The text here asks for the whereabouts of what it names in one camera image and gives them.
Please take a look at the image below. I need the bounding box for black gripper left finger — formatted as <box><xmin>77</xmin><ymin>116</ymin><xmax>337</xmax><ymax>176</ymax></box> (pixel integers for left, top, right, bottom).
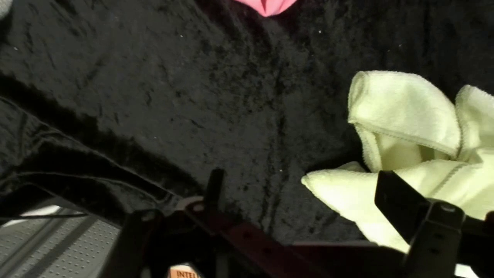
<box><xmin>102</xmin><ymin>168</ymin><xmax>330</xmax><ymax>278</ymax></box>

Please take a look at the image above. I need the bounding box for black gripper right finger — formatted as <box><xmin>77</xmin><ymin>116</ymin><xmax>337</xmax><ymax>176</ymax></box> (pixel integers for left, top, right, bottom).
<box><xmin>374</xmin><ymin>170</ymin><xmax>494</xmax><ymax>278</ymax></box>

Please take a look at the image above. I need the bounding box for pale green towel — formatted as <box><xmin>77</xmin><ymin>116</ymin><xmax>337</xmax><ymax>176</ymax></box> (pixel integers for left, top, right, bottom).
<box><xmin>300</xmin><ymin>68</ymin><xmax>494</xmax><ymax>278</ymax></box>

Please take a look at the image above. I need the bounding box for pink cloth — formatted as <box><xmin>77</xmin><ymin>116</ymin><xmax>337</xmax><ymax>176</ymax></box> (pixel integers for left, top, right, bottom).
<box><xmin>232</xmin><ymin>0</ymin><xmax>301</xmax><ymax>20</ymax></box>

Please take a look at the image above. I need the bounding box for black velvet tablecloth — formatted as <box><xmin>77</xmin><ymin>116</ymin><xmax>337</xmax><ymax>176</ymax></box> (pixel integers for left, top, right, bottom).
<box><xmin>0</xmin><ymin>0</ymin><xmax>494</xmax><ymax>260</ymax></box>

